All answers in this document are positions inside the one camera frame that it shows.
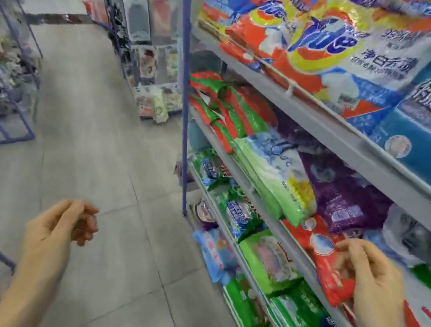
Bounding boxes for person's left hand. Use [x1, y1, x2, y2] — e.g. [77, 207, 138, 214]
[20, 191, 103, 273]

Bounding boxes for person's right hand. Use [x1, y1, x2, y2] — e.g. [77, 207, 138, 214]
[322, 235, 417, 327]

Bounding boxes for white purple detergent bag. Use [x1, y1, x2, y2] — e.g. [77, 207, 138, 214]
[184, 195, 223, 234]

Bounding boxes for green white-blue detergent bag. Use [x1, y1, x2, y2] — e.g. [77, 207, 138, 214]
[220, 125, 331, 233]

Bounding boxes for green blue detergent bag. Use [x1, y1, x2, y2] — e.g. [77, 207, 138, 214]
[207, 181, 273, 248]
[187, 144, 240, 197]

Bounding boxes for red green detergent bag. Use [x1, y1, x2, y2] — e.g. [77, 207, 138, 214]
[177, 67, 249, 156]
[211, 80, 283, 146]

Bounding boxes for orange yellow-swirl detergent bag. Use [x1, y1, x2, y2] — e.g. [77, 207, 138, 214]
[256, 0, 431, 147]
[220, 0, 312, 67]

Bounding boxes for person's left forearm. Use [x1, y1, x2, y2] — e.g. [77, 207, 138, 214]
[0, 251, 70, 327]

